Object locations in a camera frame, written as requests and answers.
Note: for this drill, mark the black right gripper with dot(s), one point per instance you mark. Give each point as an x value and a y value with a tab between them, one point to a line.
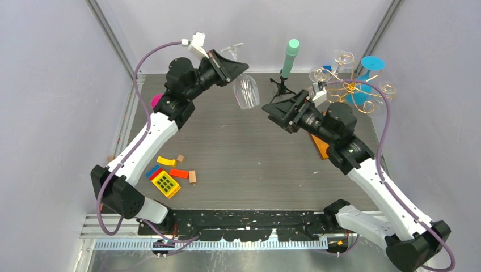
280	111

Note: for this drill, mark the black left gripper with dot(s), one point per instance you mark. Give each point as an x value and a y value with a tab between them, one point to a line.
226	70

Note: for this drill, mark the pink plastic wine glass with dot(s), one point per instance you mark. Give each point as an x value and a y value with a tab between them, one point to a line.
155	100

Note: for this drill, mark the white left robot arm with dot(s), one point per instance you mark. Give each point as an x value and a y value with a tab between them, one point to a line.
115	183

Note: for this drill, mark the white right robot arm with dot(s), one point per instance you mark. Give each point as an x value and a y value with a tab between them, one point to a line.
409	237

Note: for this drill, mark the orange wooden rack base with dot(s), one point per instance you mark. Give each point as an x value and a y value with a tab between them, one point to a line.
320	146

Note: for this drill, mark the blue plastic wine glass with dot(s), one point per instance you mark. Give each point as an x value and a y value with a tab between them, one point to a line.
371	64

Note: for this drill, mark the black mini tripod stand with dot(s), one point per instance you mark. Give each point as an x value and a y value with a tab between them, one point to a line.
282	89

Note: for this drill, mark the mint green microphone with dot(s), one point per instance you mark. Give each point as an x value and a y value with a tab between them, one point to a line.
292	49

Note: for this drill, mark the yellow curved block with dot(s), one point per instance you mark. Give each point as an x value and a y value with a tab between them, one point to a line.
167	162

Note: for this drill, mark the tan wooden block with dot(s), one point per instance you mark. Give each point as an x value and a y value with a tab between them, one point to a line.
192	177

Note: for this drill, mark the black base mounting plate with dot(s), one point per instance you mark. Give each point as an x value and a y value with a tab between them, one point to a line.
244	225

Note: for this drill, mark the orange flat block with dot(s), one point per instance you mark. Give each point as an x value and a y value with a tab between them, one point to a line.
179	173

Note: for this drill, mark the red flat block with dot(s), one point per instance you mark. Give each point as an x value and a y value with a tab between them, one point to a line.
156	174

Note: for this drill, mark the blue flat block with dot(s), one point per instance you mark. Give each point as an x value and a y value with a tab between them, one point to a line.
152	171

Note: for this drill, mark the yellow green window block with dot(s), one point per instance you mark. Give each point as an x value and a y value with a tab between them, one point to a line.
166	184

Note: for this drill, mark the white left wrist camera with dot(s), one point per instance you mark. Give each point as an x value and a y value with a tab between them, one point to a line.
195	45

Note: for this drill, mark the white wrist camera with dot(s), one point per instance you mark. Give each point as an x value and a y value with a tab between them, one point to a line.
318	93
195	45

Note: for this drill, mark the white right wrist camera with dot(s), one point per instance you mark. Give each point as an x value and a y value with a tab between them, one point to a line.
318	93

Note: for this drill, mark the gold wire glass rack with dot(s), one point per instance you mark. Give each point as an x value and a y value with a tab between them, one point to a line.
338	90

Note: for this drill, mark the slotted cable duct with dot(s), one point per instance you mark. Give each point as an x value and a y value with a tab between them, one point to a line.
145	244

